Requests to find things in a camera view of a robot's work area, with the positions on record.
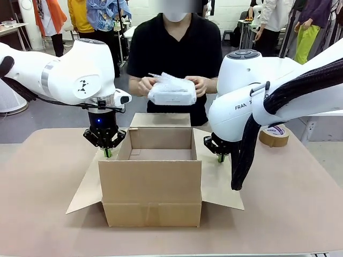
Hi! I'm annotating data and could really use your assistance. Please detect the white round pillar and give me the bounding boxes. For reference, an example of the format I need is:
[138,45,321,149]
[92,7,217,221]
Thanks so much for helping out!
[20,0,45,50]

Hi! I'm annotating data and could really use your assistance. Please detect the bystander in orange jacket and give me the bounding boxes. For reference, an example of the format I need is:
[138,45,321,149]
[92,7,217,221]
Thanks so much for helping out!
[32,0,68,57]

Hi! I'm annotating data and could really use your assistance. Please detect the person's black shirt torso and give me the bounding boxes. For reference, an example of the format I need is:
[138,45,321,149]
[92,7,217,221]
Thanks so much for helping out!
[126,12,223,127]

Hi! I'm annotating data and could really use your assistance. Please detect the brown cardboard box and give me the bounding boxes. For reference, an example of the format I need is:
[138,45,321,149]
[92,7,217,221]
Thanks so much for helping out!
[65,112,245,228]

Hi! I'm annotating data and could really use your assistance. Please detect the person's right forearm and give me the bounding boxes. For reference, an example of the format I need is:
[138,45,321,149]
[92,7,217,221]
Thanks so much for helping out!
[128,74,143,97]

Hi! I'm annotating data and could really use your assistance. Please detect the person's left hand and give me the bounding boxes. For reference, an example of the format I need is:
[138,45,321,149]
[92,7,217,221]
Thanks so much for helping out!
[185,76,208,97]

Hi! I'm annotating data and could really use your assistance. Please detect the brown packing tape roll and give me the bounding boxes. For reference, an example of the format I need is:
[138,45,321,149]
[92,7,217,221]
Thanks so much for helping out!
[258,124,290,147]

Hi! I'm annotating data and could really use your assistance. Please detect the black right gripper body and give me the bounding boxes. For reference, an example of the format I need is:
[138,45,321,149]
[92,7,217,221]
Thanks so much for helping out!
[213,133,232,155]

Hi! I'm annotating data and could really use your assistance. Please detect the black slanted pole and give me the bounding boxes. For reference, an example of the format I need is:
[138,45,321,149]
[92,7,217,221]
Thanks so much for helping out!
[278,2,298,58]

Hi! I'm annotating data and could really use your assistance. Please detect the bystander in white jacket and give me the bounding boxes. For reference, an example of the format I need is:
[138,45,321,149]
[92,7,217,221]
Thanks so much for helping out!
[254,0,289,57]

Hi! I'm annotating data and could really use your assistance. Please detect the black braided cable sleeve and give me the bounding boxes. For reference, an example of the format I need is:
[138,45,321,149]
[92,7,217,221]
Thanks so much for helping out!
[230,57,343,191]

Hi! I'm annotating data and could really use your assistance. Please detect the person's right hand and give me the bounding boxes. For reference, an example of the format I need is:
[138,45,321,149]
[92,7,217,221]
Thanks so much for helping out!
[138,77,161,96]

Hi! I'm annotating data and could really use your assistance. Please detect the black stand pole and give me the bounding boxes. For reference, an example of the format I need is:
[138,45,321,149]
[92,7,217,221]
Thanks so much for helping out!
[116,0,126,67]

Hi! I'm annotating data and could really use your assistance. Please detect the bystander in yellow shirt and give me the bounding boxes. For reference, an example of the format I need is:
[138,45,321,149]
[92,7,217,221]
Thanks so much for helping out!
[67,0,96,41]

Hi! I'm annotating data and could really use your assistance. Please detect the bystander in purple top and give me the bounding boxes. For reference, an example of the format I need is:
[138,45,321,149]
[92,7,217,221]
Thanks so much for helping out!
[293,0,334,65]

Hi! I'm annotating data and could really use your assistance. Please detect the white face mask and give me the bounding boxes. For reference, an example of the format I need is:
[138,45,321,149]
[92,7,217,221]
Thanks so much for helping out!
[163,10,192,22]

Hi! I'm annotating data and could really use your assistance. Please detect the white ribbed cylinder with base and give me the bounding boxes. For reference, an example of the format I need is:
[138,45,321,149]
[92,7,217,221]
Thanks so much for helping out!
[0,77,29,116]

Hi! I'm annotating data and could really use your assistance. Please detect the bystander in blue patterned shirt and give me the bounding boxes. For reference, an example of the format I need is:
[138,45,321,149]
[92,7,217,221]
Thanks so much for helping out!
[86,0,132,78]

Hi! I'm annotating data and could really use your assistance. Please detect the light wooden table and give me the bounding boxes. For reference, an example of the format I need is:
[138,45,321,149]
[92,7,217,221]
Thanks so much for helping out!
[0,22,29,51]

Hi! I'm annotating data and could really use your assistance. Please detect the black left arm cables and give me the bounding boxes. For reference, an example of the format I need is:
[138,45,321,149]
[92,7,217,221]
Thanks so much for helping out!
[0,76,126,113]

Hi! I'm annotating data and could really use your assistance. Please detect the bubble-wrapped white clock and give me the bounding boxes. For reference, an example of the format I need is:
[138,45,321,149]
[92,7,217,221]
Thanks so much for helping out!
[147,71,197,106]

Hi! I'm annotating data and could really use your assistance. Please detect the grey-legged background table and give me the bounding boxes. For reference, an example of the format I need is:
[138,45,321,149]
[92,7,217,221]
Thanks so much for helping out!
[238,18,258,50]

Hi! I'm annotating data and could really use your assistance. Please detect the person's left forearm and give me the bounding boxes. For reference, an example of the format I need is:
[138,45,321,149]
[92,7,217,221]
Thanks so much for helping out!
[205,77,219,94]

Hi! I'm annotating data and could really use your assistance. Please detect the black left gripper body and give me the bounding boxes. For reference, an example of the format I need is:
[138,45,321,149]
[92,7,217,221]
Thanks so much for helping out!
[88,111,118,147]

